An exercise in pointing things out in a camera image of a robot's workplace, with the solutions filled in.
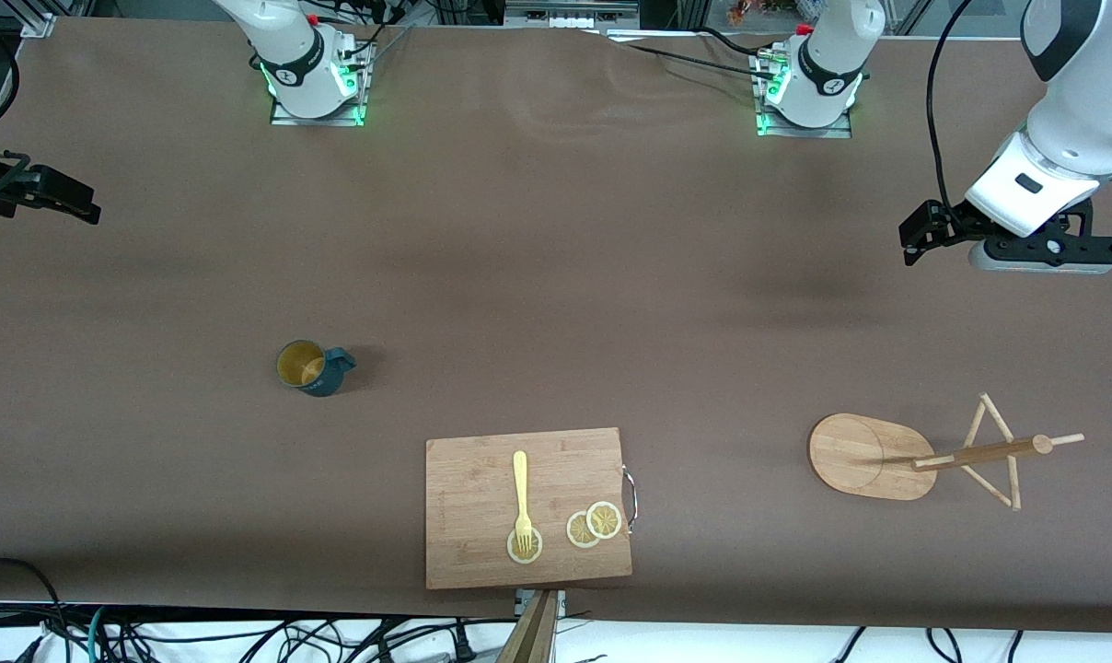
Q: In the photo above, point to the yellow plastic fork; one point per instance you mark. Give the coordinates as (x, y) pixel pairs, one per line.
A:
(520, 479)

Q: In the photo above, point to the brown table cover sheet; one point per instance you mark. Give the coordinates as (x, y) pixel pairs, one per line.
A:
(556, 276)

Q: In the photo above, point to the wooden cutting board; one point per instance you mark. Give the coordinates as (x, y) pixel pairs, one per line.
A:
(482, 497)

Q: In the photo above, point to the metal table corner bracket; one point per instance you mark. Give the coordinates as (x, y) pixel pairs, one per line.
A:
(39, 25)

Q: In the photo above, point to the wooden camera post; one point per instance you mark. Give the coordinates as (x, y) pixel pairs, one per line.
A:
(533, 640)

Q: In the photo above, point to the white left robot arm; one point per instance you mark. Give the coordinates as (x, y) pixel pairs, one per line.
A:
(1085, 110)

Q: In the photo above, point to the black power plug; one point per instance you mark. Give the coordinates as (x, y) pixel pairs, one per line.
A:
(464, 649)

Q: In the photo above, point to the teal ribbed cup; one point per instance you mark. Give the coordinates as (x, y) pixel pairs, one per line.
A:
(330, 379)

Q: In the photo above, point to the metal post bracket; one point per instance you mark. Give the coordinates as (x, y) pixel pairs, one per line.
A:
(561, 600)

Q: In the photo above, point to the lemon slice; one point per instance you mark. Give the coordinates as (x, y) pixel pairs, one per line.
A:
(525, 552)
(604, 519)
(576, 532)

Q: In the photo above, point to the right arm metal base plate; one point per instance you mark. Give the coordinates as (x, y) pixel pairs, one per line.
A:
(284, 120)

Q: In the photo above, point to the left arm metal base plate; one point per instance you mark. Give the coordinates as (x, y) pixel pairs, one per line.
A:
(841, 129)

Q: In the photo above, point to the wooden cup rack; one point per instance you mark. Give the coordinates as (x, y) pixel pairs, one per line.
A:
(860, 456)

